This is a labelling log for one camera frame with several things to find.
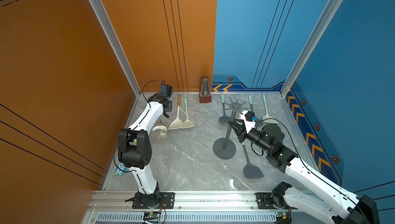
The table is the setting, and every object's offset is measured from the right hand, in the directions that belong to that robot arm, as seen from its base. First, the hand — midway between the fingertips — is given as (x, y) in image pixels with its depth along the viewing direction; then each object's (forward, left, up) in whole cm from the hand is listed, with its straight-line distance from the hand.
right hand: (231, 120), depth 71 cm
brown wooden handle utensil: (+14, +31, -25) cm, 42 cm away
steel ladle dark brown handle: (+7, +40, -21) cm, 45 cm away
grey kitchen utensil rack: (-1, 0, -27) cm, 27 cm away
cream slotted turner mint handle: (+16, +24, -26) cm, 39 cm away
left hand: (+20, +39, -11) cm, 45 cm away
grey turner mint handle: (+34, -22, -26) cm, 48 cm away
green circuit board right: (-33, -24, -31) cm, 51 cm away
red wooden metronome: (+36, +12, -20) cm, 43 cm away
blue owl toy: (-16, +59, -25) cm, 66 cm away
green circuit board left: (-34, +37, -30) cm, 58 cm away
